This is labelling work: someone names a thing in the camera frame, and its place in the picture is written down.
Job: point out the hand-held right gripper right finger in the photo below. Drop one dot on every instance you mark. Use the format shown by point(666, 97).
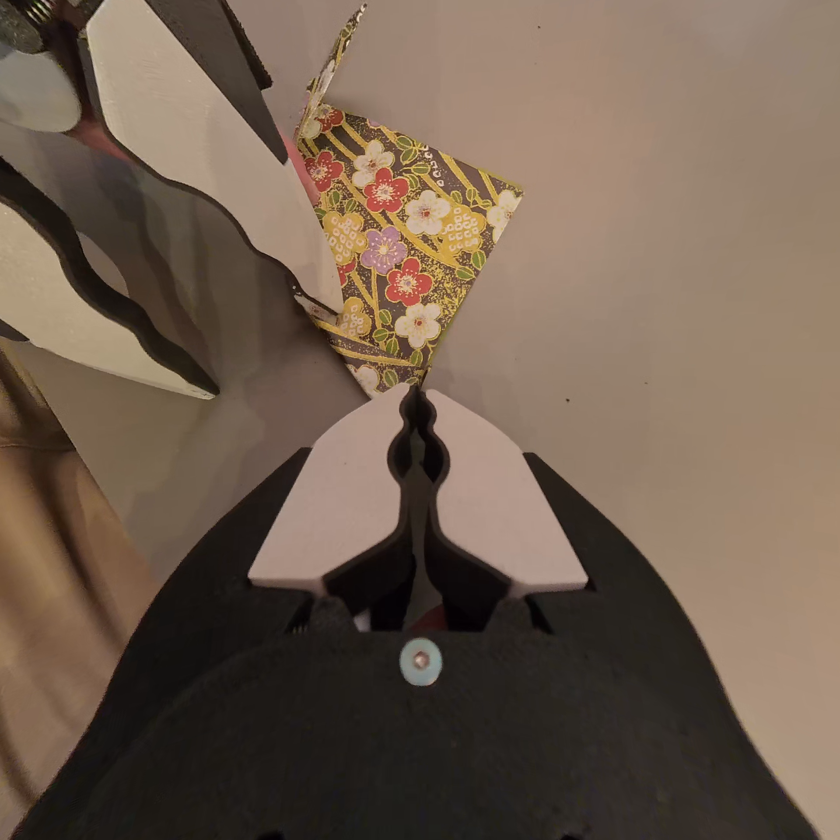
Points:
point(499, 518)

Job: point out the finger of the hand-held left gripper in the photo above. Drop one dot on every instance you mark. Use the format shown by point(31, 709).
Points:
point(52, 295)
point(197, 131)

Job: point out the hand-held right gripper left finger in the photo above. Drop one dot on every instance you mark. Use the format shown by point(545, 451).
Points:
point(328, 512)

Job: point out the floral patterned origami paper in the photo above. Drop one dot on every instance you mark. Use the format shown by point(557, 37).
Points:
point(407, 216)

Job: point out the person's beige clothing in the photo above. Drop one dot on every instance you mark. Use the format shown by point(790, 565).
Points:
point(59, 558)

